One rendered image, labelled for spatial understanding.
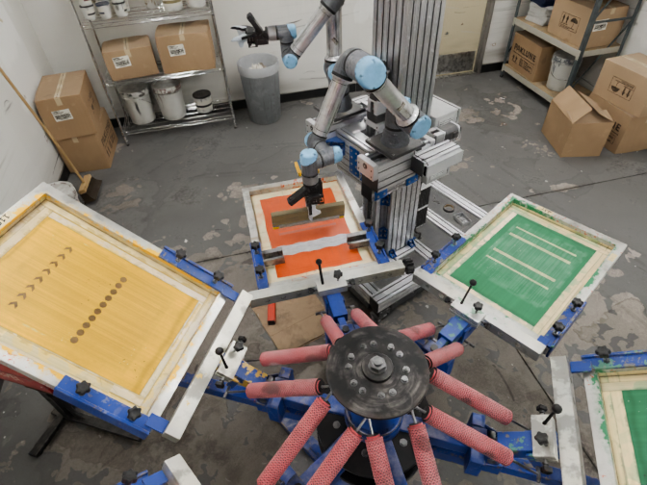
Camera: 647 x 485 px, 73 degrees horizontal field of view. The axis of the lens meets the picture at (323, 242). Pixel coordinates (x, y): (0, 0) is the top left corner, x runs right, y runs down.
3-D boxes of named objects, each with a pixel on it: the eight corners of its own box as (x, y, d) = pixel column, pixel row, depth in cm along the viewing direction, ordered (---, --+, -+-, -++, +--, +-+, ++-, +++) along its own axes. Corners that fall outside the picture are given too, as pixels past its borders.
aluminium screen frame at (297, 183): (243, 193, 249) (242, 188, 246) (341, 176, 257) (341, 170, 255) (262, 296, 193) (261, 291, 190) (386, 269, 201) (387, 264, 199)
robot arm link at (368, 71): (419, 113, 214) (356, 41, 174) (438, 125, 204) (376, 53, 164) (402, 132, 216) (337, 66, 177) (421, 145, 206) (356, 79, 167)
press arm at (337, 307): (323, 293, 188) (323, 285, 185) (336, 290, 189) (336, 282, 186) (333, 324, 176) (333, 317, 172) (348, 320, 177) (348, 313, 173)
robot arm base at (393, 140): (396, 130, 233) (398, 113, 226) (416, 141, 224) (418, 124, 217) (375, 140, 227) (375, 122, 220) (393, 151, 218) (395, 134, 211)
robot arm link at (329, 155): (331, 138, 197) (310, 144, 194) (344, 149, 190) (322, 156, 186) (332, 153, 203) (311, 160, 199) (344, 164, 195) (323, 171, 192)
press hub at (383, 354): (318, 476, 227) (297, 321, 134) (389, 456, 232) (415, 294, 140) (338, 565, 199) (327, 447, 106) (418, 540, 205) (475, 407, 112)
